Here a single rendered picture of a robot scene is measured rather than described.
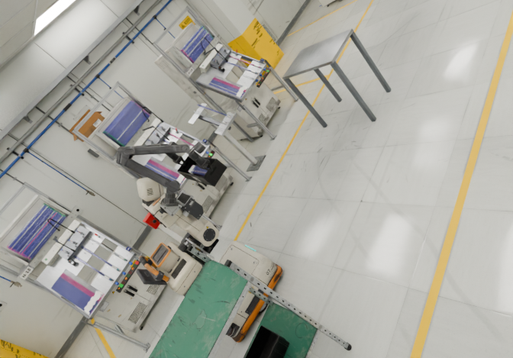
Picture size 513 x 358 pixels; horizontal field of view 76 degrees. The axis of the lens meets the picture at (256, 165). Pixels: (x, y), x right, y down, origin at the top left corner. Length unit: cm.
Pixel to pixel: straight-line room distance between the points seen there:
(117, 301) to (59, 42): 371
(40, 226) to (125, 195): 194
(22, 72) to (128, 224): 260
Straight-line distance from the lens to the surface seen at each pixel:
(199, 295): 196
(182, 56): 460
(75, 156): 552
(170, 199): 235
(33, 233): 399
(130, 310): 422
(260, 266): 278
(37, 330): 585
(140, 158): 411
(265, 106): 495
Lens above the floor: 199
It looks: 27 degrees down
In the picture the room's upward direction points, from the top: 47 degrees counter-clockwise
